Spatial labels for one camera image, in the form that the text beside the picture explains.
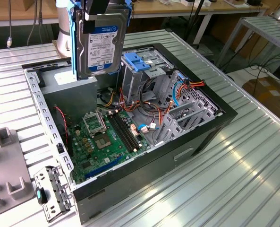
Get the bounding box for grey parts rack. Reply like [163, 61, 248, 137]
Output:
[0, 127, 35, 219]

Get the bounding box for CPU socket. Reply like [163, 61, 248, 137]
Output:
[93, 133, 112, 150]

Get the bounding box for blue expansion slot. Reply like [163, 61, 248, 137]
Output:
[84, 156, 124, 179]

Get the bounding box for black cable with metal connector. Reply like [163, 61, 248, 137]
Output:
[6, 0, 13, 49]

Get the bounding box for metal socket cover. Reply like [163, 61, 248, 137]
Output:
[82, 113, 107, 133]

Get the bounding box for grey metal slot bracket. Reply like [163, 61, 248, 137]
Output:
[33, 165, 74, 223]

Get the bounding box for blue plastic drive latch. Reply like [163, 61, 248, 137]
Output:
[124, 52, 152, 73]

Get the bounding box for grey disk bay cage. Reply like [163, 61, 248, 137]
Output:
[151, 70, 220, 146]

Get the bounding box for grey optical drive cage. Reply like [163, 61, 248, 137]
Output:
[118, 51, 176, 105]

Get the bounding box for black open PC case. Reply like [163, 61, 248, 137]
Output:
[21, 42, 238, 225]

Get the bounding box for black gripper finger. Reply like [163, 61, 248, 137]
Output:
[81, 0, 110, 34]

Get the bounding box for wooden workbench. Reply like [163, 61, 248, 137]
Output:
[0, 0, 270, 45]

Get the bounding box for black tripod stand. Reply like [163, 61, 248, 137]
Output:
[183, 0, 213, 56]

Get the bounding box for red black fan wire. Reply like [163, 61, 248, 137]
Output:
[54, 105, 69, 145]

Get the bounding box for orange black wire bundle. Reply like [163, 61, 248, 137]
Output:
[119, 92, 171, 124]

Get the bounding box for hard disk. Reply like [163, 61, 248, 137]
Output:
[56, 0, 134, 82]

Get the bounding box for large cardboard box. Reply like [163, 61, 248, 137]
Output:
[242, 77, 280, 123]

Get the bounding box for orange red power wire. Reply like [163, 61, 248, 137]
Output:
[177, 80, 205, 95]

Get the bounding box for green motherboard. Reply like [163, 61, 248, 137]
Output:
[68, 108, 152, 185]

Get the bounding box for grey power supply unit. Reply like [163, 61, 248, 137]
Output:
[39, 68, 99, 123]

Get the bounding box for black RAM slot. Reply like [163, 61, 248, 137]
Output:
[107, 114, 131, 153]
[117, 112, 140, 149]
[114, 113, 137, 150]
[110, 114, 134, 152]

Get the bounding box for blue data wire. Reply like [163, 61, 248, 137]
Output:
[171, 79, 187, 107]

